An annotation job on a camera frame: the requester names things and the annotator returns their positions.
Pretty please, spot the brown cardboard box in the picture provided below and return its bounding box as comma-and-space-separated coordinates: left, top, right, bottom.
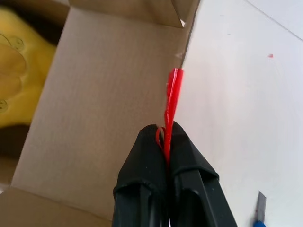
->
0, 0, 201, 227

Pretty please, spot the blue utility cutter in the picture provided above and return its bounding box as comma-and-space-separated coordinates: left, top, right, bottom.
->
252, 191, 267, 227

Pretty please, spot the yellow smiley plush item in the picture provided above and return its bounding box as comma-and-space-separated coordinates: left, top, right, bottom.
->
0, 6, 58, 130

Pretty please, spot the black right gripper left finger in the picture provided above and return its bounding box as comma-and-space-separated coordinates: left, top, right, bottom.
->
112, 124, 170, 227

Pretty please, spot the red tape strip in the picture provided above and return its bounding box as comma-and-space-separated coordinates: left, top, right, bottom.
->
155, 68, 184, 166

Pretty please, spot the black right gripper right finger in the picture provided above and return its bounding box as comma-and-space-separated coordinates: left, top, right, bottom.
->
167, 122, 238, 227

